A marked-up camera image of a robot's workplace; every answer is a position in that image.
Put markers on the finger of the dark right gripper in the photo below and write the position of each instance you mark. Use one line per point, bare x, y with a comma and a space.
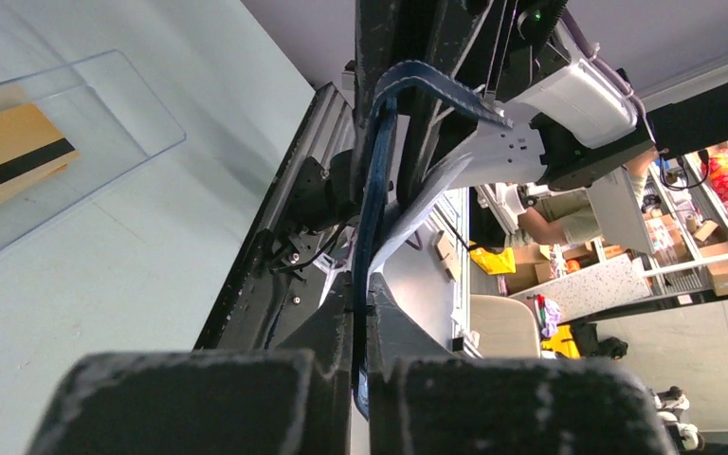
375, 25
453, 29

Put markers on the clear plastic tray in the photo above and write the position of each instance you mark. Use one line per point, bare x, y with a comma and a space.
67, 131

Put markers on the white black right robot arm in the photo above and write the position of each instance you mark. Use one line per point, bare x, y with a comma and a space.
494, 91

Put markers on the blue leather card holder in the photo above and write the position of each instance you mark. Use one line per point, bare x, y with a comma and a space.
376, 207

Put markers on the gold card with black stripe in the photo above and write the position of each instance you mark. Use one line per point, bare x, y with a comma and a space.
32, 149

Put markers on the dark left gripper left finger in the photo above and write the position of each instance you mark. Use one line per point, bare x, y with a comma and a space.
294, 398

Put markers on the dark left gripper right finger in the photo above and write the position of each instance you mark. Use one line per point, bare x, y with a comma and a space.
425, 400

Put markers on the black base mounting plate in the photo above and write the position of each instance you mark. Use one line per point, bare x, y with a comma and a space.
276, 281

